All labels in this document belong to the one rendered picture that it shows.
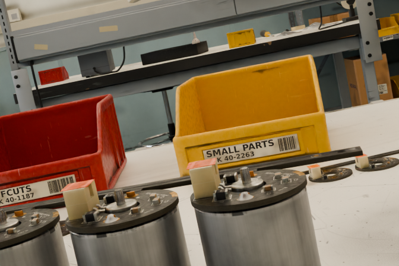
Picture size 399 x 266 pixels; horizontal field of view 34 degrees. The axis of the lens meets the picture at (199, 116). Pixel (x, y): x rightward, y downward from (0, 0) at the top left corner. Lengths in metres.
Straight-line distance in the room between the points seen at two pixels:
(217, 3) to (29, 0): 2.49
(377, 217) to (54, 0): 4.42
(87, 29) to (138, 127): 2.24
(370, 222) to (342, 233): 0.02
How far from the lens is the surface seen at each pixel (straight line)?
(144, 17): 2.41
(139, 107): 4.59
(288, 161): 0.16
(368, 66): 2.53
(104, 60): 2.55
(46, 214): 0.16
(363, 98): 4.23
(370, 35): 2.49
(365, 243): 0.27
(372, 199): 0.33
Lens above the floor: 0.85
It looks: 7 degrees down
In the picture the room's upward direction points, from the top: 12 degrees counter-clockwise
